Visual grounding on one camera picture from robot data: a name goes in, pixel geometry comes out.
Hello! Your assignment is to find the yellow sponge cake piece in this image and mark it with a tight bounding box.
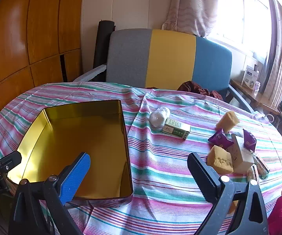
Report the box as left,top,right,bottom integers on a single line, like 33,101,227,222
207,145,234,175
216,111,240,134

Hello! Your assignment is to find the wooden wardrobe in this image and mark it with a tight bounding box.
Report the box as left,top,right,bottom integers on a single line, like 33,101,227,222
0,0,85,133

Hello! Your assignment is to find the black rolled mat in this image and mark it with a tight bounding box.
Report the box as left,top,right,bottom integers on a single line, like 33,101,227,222
93,20,116,72

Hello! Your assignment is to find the clear cracker packet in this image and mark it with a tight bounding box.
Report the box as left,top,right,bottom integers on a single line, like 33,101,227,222
246,152,270,184

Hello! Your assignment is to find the gold metal tin box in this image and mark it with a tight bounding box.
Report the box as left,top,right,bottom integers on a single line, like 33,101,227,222
7,99,134,208

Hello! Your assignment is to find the white carton box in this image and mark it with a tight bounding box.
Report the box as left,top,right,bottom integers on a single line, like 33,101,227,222
228,135,255,174

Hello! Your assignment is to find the striped beige curtain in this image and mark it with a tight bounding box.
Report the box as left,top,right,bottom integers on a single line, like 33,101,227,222
261,0,282,108

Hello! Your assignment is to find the green and white small box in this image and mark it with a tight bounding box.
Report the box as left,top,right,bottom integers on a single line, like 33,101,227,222
162,117,191,140

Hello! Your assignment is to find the white plastic ball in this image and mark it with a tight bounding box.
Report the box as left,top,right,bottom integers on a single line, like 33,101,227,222
149,107,171,128

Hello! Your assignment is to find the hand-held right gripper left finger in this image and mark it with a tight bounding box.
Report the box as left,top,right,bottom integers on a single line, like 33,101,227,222
8,152,91,235

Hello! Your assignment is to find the grey yellow blue sofa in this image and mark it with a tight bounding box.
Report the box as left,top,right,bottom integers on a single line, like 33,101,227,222
73,29,254,113

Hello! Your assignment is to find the white printed box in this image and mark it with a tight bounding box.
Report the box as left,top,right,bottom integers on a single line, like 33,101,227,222
241,65,259,89

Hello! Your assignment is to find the pink patterned curtain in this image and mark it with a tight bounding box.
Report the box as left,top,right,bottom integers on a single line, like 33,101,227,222
162,0,218,37

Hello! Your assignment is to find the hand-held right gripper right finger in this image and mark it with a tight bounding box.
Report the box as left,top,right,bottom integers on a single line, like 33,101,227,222
187,152,269,235

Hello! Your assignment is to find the striped tablecloth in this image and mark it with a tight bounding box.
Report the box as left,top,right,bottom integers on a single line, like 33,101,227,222
0,81,282,235

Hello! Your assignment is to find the wooden desk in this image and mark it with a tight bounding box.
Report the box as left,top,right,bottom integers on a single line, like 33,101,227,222
230,78,281,115

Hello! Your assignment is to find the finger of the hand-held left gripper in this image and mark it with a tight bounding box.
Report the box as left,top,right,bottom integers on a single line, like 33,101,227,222
0,150,22,175

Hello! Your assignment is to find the purple snack packet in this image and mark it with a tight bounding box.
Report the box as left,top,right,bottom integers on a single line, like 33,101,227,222
208,128,234,150
243,129,257,152

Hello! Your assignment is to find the dark red cloth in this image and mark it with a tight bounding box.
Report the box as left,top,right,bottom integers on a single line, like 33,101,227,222
177,81,223,101

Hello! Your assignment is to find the window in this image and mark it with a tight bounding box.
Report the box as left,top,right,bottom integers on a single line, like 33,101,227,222
205,0,276,61

